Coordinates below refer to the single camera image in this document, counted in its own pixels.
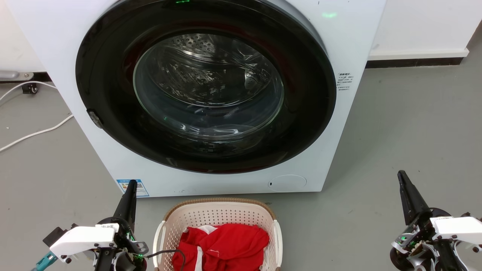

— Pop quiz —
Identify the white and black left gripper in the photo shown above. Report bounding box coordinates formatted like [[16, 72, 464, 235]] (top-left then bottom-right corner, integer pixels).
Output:
[[49, 180, 149, 271]]

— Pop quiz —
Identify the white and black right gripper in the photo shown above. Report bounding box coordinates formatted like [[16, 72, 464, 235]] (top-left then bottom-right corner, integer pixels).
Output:
[[389, 170, 482, 271]]

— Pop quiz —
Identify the beige perforated laundry basket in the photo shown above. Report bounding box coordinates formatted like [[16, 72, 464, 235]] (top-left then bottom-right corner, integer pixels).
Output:
[[153, 198, 283, 271]]

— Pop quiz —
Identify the blue energy label sticker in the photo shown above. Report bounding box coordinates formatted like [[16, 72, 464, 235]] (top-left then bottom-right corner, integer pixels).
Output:
[[116, 179, 150, 198]]

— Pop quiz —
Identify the grey door latch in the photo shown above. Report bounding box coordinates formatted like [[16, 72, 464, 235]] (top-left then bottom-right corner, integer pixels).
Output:
[[87, 109, 104, 129]]

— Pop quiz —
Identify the red garment with white trim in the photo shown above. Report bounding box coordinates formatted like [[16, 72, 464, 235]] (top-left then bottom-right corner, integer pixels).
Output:
[[172, 224, 270, 271]]

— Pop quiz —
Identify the black round washer door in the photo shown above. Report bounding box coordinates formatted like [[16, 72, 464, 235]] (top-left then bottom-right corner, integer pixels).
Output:
[[75, 0, 337, 175]]

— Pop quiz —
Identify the round white filter cover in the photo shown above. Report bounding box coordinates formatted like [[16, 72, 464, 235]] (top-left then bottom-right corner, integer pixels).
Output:
[[268, 174, 308, 193]]

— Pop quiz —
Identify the small text label sticker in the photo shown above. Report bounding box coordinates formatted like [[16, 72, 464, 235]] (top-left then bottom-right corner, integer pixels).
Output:
[[337, 72, 354, 92]]

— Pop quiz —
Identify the black baseboard strip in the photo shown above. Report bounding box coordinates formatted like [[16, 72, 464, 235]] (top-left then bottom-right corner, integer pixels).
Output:
[[365, 57, 464, 69]]

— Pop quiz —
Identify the white front-load washing machine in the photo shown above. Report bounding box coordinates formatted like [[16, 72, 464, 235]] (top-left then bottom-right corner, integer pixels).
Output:
[[6, 0, 387, 198]]

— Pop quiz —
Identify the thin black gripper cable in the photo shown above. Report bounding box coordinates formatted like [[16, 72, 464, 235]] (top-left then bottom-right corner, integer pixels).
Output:
[[145, 249, 186, 271]]

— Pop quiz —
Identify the teal cable connector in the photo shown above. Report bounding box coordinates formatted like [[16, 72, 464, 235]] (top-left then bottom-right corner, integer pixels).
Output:
[[32, 252, 59, 271]]

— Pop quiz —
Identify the white floor cable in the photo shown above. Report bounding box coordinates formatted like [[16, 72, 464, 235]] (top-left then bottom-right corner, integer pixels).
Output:
[[0, 114, 74, 152], [0, 81, 58, 102]]

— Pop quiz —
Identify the grey metal bracket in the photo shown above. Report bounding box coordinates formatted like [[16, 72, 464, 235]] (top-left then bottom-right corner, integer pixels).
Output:
[[0, 70, 34, 82]]

